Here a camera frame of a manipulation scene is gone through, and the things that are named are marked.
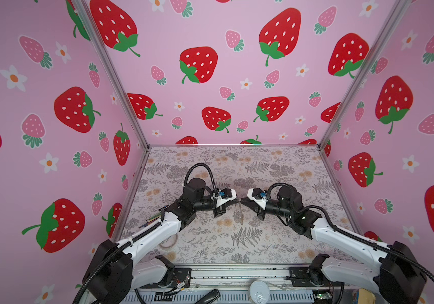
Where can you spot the black handle front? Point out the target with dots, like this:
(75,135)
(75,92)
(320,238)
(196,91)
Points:
(209,298)

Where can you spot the tan object front right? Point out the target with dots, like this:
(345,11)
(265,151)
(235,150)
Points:
(364,297)

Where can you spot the aluminium corner post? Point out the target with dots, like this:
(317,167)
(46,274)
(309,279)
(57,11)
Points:
(111,28)
(393,19)

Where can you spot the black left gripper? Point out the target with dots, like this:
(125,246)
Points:
(218,211)

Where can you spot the aluminium left rear corner post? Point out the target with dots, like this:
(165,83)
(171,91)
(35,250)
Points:
(111,28)

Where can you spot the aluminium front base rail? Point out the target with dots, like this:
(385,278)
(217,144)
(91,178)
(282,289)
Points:
(287,283)

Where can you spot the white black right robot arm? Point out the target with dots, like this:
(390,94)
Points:
(390,270)

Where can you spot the aluminium right rear corner post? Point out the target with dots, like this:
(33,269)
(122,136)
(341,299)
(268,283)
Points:
(393,19)

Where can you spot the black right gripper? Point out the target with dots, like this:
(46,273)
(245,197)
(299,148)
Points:
(258,210)

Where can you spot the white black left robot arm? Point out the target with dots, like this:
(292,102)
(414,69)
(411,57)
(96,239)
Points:
(116,268)

